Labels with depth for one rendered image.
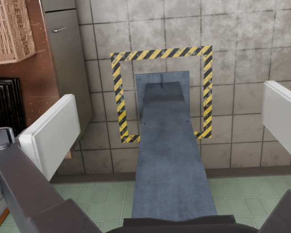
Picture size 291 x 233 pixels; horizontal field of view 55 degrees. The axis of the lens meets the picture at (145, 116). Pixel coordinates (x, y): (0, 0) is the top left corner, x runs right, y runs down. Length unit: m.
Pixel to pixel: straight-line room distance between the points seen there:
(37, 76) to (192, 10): 0.91
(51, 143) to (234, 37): 1.59
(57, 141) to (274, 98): 0.13
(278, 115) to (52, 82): 1.05
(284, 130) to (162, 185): 0.63
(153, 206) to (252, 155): 1.37
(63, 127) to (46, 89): 1.01
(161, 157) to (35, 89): 0.59
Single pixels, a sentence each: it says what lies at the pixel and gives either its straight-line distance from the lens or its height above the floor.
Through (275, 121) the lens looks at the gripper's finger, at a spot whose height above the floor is 1.48.
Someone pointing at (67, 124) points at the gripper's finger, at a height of 1.48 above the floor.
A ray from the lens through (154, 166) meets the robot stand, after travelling 0.86.
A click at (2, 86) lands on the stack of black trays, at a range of 1.09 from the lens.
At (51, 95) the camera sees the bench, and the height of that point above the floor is 0.58.
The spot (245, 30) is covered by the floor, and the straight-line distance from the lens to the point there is 1.72.
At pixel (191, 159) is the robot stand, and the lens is 0.89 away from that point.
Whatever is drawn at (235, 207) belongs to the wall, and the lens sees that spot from 1.72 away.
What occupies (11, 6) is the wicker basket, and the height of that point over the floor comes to 0.69.
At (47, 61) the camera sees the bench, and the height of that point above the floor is 0.58.
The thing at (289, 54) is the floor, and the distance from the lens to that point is 1.83.
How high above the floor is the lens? 1.64
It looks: 67 degrees down
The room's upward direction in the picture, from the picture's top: 175 degrees counter-clockwise
